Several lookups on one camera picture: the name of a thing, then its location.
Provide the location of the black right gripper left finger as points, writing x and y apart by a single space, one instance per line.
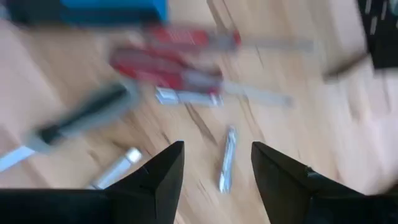
93 205

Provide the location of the chrome socket extension bar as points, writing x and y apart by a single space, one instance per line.
228 155
186 96
115 169

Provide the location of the large blue black screwdriver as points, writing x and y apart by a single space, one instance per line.
109 9

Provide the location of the black metal pegboard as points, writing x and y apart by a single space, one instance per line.
382 46

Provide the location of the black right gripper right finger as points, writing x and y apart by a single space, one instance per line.
311 199

